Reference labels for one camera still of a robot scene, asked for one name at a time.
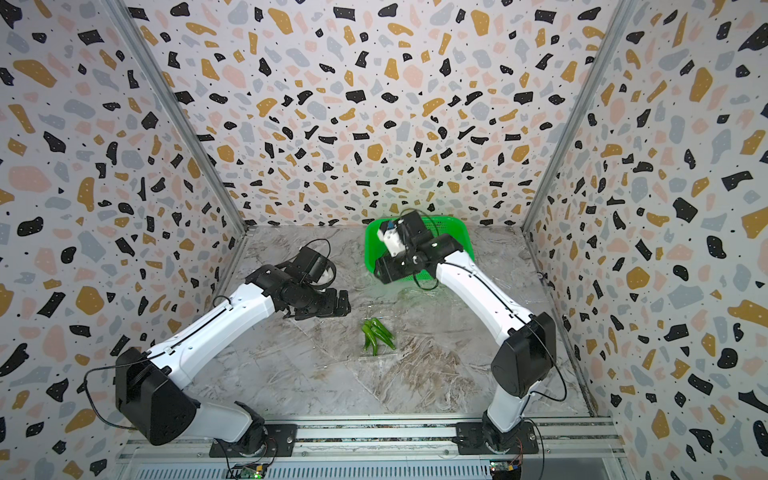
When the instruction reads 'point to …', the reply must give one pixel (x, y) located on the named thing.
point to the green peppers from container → (374, 330)
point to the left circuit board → (248, 471)
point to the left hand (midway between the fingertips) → (341, 308)
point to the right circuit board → (506, 469)
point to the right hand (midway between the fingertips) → (387, 266)
